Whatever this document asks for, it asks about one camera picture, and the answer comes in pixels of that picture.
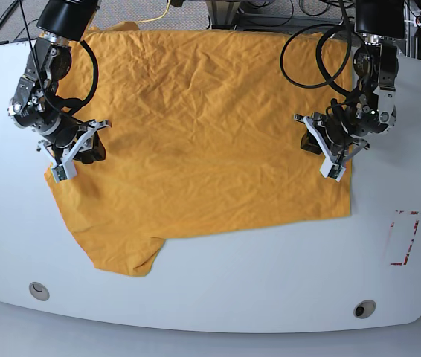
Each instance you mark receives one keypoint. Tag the table grommet hole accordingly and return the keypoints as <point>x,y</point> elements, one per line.
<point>39,291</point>
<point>364,309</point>

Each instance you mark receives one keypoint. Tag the orange t-shirt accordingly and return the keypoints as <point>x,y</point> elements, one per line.
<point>203,141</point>

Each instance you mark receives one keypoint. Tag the left table grommet hole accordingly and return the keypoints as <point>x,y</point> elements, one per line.
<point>39,291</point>

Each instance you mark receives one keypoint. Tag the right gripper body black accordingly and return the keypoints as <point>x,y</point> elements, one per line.
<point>60,135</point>

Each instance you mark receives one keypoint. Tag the right table grommet hole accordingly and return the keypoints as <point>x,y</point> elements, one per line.
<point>364,309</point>

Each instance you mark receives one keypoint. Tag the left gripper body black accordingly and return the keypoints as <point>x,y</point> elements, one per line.
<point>338,142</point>

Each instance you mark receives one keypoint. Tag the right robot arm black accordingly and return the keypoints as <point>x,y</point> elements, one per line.
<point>35,103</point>

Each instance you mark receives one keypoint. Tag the red tape rectangle marking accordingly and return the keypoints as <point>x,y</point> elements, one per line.
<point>403,231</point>

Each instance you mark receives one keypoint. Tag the aluminium frame rail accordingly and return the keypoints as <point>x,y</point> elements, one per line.
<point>240,15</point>

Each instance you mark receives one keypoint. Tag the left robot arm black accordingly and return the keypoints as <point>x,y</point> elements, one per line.
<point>370,107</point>

